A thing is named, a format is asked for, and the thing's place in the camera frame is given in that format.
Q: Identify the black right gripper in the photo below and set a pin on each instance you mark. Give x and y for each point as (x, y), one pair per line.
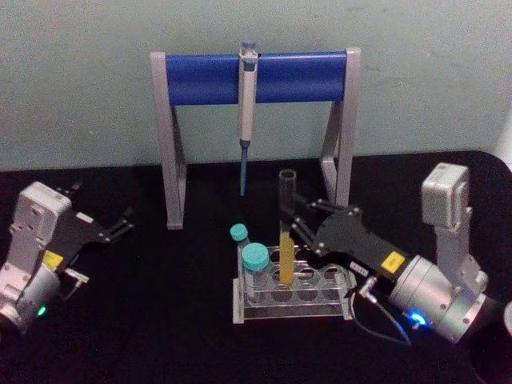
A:
(356, 240)

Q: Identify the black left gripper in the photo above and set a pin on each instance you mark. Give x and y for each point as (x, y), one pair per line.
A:
(78, 232)

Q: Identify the clear tube with yellow liquid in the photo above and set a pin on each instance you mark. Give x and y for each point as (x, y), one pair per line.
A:
(287, 260)

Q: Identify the large teal capped tube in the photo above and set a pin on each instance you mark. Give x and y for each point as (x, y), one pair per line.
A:
(254, 257)

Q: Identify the small teal capped tube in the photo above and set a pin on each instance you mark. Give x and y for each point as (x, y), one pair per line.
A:
(239, 232)

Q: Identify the clear plastic tube rack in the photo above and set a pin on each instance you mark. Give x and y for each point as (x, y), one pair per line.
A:
(292, 310)

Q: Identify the grey and blue pipette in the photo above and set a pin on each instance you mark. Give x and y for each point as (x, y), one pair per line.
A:
(247, 108)

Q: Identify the black table cloth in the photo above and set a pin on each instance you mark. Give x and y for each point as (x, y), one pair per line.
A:
(160, 340)

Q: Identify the grey stand with blue bar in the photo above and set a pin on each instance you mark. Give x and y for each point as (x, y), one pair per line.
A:
(256, 76)

